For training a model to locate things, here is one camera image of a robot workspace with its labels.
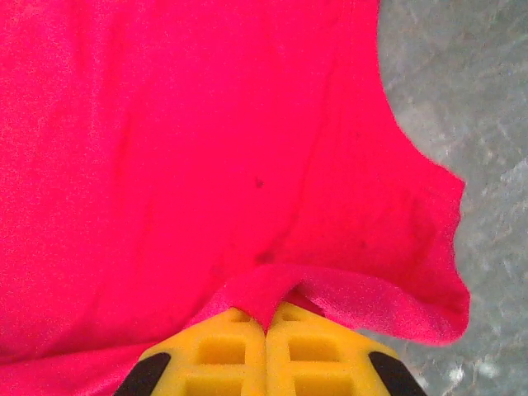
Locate red t-shirt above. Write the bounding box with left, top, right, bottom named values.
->
left=0, top=0, right=471, bottom=396

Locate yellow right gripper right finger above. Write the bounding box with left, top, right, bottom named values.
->
left=266, top=301, right=428, bottom=396

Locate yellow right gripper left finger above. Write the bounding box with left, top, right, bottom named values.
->
left=115, top=307, right=267, bottom=396

